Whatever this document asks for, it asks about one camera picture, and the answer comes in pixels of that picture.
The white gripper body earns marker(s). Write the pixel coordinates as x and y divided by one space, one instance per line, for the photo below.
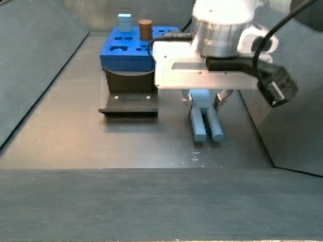
180 70

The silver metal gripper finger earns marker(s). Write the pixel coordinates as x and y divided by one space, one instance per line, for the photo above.
187 98

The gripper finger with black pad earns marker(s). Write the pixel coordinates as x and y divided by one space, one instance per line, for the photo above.
222 97

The light blue square-circle object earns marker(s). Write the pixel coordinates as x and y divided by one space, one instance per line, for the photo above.
204 115

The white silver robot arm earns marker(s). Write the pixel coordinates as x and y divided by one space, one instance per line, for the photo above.
223 54

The black curved fixture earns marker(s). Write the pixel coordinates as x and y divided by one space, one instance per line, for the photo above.
132 94

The blue foam shape board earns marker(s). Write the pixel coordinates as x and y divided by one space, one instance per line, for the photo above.
125 52

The brown cylinder peg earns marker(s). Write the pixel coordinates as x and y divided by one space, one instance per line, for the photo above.
145 29

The light blue rectangular block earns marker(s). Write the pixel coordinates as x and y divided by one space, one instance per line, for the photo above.
124 22

